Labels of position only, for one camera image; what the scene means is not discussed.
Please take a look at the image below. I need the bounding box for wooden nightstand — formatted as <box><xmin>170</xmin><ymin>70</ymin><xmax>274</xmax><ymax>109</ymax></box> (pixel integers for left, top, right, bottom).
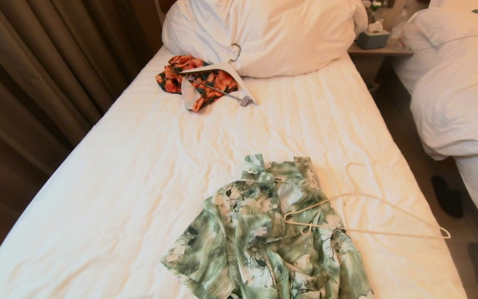
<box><xmin>347</xmin><ymin>42</ymin><xmax>415</xmax><ymax>83</ymax></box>

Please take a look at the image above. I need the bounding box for grey tissue box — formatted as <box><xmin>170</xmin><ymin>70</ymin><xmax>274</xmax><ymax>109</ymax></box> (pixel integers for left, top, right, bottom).
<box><xmin>356</xmin><ymin>21</ymin><xmax>390</xmax><ymax>50</ymax></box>

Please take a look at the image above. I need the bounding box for white pillow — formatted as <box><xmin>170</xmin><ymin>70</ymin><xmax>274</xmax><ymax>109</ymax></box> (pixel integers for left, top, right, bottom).
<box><xmin>405</xmin><ymin>0</ymin><xmax>478</xmax><ymax>46</ymax></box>
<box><xmin>161</xmin><ymin>0</ymin><xmax>368</xmax><ymax>78</ymax></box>

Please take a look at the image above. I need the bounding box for black slipper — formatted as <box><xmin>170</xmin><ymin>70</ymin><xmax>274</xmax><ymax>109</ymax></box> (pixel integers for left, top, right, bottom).
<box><xmin>431</xmin><ymin>175</ymin><xmax>463</xmax><ymax>218</ymax></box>

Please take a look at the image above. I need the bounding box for cream wire clothes hanger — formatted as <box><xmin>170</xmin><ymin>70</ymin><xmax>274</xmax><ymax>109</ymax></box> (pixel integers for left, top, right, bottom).
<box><xmin>284</xmin><ymin>162</ymin><xmax>452</xmax><ymax>240</ymax></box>

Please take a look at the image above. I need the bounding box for small potted plant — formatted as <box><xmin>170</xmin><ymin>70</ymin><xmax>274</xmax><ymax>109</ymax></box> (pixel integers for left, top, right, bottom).
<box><xmin>361</xmin><ymin>0</ymin><xmax>385</xmax><ymax>23</ymax></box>

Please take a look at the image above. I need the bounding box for orange floral garment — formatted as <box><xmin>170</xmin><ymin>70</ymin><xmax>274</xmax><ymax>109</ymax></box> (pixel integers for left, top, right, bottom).
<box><xmin>155</xmin><ymin>55</ymin><xmax>239</xmax><ymax>113</ymax></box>

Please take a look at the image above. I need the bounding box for green floral print shirt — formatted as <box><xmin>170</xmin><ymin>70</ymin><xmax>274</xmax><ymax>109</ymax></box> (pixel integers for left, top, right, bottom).
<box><xmin>160</xmin><ymin>154</ymin><xmax>374</xmax><ymax>299</ymax></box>

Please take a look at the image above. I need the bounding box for clear plastic bottle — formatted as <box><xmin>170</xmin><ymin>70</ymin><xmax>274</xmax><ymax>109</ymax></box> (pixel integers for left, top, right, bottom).
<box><xmin>390</xmin><ymin>6</ymin><xmax>410</xmax><ymax>40</ymax></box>

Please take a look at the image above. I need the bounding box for white hanger with metal bar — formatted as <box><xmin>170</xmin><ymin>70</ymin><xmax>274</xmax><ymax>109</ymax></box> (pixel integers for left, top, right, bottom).
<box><xmin>180</xmin><ymin>43</ymin><xmax>259</xmax><ymax>107</ymax></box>

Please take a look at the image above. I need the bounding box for brown wooden headboard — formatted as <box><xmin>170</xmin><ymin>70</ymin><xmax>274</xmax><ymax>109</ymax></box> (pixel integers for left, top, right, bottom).
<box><xmin>154</xmin><ymin>0</ymin><xmax>178</xmax><ymax>26</ymax></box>

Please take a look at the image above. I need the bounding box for brown curtain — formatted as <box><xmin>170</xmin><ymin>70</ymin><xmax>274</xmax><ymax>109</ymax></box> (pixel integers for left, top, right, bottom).
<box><xmin>0</xmin><ymin>0</ymin><xmax>156</xmax><ymax>225</ymax></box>

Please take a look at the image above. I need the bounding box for white duvet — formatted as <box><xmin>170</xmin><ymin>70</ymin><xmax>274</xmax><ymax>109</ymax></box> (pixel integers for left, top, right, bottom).
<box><xmin>393</xmin><ymin>35</ymin><xmax>478</xmax><ymax>160</ymax></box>

